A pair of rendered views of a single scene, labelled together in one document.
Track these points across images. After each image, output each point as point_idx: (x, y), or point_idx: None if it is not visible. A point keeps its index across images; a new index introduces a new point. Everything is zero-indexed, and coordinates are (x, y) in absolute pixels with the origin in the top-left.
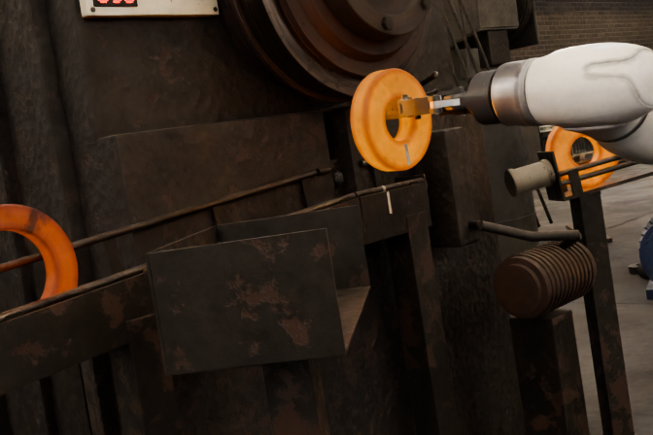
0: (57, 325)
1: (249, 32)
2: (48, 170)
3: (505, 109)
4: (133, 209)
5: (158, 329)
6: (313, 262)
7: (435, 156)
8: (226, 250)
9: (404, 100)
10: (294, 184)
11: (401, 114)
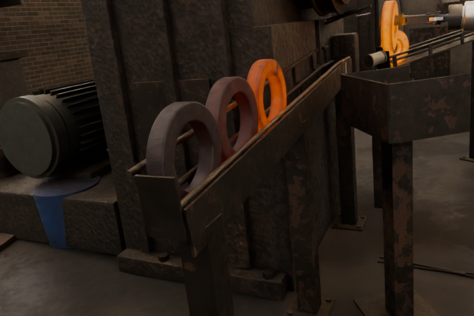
0: (290, 123)
1: None
2: (215, 43)
3: (471, 22)
4: None
5: (389, 121)
6: (463, 89)
7: (348, 46)
8: (426, 83)
9: (410, 16)
10: (309, 57)
11: (405, 22)
